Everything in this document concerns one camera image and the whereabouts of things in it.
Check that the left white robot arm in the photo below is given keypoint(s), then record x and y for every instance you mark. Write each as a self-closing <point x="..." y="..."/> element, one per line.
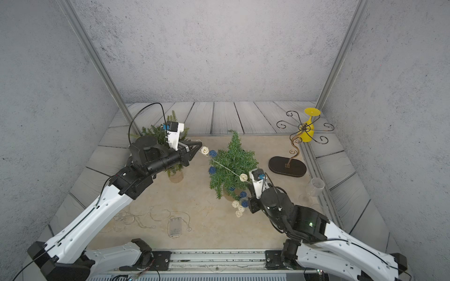
<point x="65" y="257"/>

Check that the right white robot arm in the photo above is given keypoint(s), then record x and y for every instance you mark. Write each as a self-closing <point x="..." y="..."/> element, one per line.
<point x="315" y="242"/>

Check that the aluminium front rail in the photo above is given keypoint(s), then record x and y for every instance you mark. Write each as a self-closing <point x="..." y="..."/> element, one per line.
<point x="217" y="265"/>

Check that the black scroll wire stand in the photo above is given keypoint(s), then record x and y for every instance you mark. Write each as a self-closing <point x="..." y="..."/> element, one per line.
<point x="291" y="166"/>

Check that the clear battery box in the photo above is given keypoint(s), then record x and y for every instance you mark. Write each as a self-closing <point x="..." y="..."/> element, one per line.
<point x="175" y="227"/>

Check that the beige table mat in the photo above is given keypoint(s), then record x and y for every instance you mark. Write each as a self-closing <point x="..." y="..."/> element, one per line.
<point x="208" y="223"/>

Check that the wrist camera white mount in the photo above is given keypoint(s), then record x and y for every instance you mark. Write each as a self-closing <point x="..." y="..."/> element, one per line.
<point x="259" y="182"/>
<point x="173" y="131"/>

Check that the yellow plastic goblet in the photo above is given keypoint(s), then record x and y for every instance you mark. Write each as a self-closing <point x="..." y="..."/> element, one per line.
<point x="306" y="130"/>

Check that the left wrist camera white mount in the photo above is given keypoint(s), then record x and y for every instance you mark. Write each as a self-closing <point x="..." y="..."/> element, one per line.
<point x="173" y="131"/>

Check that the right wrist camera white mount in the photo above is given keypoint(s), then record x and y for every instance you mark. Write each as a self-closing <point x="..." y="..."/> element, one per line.
<point x="259" y="182"/>

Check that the clear plastic wine glass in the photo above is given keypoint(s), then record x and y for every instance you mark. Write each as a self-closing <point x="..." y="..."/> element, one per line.
<point x="309" y="197"/>

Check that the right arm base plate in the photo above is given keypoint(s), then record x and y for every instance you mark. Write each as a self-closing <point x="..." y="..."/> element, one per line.
<point x="285" y="258"/>

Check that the fern tree wooden base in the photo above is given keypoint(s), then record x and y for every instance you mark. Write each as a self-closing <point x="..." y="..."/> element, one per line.
<point x="175" y="174"/>

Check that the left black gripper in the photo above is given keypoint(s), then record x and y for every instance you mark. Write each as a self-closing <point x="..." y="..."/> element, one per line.
<point x="188" y="143"/>

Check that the small christmas tree wooden base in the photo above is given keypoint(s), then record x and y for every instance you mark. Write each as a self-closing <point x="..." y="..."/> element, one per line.
<point x="239" y="160"/>

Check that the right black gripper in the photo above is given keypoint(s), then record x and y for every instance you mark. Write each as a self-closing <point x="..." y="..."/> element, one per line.
<point x="254" y="206"/>

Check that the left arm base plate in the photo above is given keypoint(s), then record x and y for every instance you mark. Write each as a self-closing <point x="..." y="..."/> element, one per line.
<point x="154" y="260"/>

